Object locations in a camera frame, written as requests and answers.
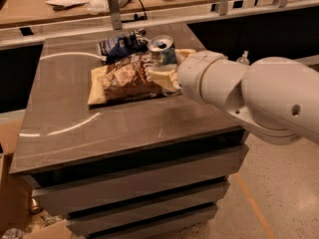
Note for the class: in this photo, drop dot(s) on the silver blue redbull can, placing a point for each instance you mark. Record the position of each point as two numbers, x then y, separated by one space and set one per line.
162 51

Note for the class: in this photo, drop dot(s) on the grey drawer cabinet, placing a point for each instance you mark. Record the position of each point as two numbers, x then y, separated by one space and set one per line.
128 171

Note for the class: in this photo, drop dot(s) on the grey metal post left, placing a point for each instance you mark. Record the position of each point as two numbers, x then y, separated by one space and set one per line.
115 14

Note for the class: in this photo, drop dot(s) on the blue chip bag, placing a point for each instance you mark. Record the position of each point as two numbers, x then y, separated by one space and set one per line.
122 46

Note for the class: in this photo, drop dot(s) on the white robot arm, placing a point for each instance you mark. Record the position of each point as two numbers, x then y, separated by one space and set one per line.
276 99

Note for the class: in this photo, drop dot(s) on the brown yellow chip bag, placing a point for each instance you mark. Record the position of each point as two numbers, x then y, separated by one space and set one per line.
126 80

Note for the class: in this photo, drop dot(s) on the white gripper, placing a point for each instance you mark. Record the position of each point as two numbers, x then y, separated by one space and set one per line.
189 75

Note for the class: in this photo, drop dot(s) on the brown cardboard box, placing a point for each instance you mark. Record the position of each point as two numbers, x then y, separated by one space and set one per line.
15 195

